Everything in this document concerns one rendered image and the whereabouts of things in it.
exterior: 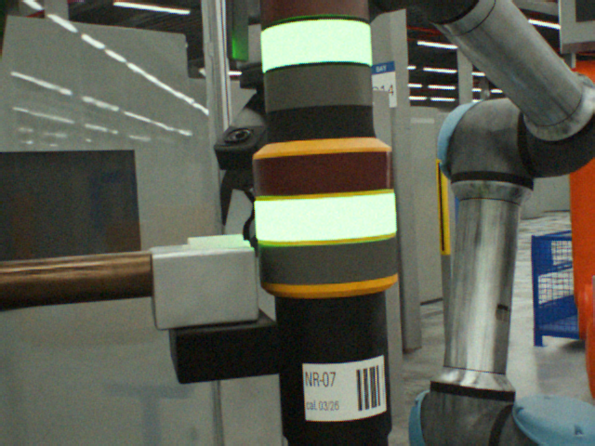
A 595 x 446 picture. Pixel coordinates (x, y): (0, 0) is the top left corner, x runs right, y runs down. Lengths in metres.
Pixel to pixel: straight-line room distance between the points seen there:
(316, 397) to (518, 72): 0.74
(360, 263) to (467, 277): 0.90
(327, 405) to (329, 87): 0.09
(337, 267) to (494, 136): 0.92
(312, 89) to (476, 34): 0.66
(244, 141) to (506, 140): 0.49
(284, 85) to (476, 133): 0.92
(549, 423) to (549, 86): 0.40
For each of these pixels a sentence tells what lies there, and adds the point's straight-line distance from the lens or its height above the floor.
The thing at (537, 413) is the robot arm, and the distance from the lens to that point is 1.06.
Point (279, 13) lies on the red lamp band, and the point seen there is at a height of 1.62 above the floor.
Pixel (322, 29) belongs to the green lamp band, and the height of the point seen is 1.61.
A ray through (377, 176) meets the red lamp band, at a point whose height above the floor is 1.57.
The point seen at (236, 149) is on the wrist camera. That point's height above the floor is 1.60.
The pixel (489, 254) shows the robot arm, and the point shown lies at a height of 1.45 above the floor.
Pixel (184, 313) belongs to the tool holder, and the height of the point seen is 1.53.
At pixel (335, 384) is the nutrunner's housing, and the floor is 1.51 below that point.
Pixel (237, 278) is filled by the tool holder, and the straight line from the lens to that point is 0.23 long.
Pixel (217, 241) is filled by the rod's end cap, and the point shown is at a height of 1.55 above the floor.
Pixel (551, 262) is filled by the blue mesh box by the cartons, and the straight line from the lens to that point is 7.25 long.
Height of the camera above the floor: 1.57
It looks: 3 degrees down
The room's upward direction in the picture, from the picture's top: 3 degrees counter-clockwise
